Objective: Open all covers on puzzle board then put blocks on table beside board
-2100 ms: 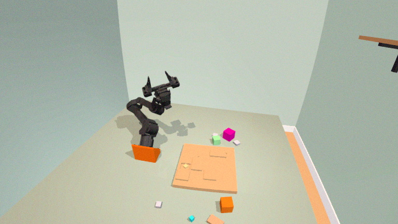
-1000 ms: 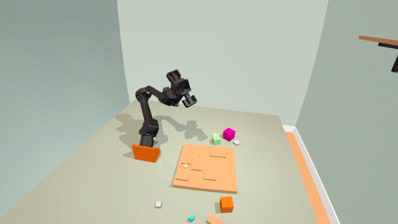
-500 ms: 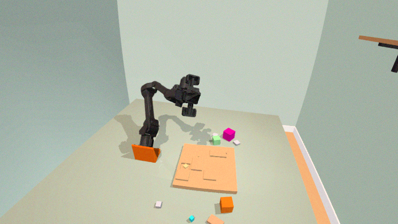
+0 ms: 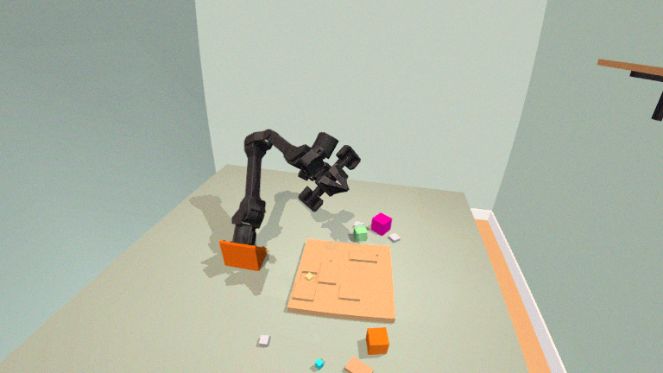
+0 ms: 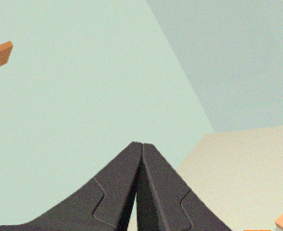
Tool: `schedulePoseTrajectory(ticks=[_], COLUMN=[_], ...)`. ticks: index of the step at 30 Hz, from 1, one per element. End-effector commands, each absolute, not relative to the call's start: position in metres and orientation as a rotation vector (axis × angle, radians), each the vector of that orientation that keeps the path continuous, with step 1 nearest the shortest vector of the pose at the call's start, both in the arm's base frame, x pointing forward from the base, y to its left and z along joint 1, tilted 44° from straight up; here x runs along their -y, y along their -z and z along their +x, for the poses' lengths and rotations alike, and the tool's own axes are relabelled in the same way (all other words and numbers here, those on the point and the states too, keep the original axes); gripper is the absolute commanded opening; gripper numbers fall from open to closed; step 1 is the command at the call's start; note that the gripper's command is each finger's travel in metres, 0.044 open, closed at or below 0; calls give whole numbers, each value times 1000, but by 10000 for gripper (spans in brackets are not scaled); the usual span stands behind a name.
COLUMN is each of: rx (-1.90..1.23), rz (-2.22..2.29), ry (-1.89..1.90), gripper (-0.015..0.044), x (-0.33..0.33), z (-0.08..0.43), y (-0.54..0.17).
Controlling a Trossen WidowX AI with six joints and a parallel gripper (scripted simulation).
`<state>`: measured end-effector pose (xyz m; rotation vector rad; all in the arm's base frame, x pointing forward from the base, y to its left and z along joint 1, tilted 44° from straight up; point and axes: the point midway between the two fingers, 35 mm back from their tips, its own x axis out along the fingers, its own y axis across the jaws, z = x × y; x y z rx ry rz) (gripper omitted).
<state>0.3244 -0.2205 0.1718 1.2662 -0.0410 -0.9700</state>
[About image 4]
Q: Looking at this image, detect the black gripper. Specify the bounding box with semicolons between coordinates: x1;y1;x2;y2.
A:
299;145;361;212

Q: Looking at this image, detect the magenta cube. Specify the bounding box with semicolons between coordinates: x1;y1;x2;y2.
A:
371;212;392;236

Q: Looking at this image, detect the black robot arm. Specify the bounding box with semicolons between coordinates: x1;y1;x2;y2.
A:
230;130;339;245

